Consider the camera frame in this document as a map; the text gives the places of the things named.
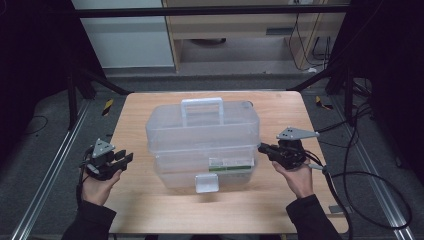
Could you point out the clear plastic storage box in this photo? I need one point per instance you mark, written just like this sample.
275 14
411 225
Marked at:
173 133

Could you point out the person's right hand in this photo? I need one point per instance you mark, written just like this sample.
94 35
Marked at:
300 181

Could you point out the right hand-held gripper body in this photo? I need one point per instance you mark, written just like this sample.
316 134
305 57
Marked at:
291 156

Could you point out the small grey tape piece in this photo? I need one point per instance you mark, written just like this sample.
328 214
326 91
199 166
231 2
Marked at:
336 209

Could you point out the green white medicine box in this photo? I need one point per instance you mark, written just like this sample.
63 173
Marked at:
230 165

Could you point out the black horizontal frame bar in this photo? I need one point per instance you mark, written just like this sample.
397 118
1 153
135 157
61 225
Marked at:
200 11

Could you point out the light wooden desk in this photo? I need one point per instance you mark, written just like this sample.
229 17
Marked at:
233 25

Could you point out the yellow black tape strip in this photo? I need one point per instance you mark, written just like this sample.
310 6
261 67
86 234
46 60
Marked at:
107 107
322 104

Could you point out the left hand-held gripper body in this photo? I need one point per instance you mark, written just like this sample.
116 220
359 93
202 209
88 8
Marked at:
100 166

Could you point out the person's left hand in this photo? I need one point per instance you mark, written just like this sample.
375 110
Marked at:
96 191

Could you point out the aluminium floor rail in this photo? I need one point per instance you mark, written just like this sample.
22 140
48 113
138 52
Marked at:
376 186
50 173

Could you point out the black curtain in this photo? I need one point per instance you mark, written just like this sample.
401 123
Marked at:
396 66
30 66

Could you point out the black metal stand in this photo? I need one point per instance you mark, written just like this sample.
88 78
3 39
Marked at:
71 100
348 96

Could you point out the white cabinet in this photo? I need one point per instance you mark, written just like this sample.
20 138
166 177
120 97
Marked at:
126 43

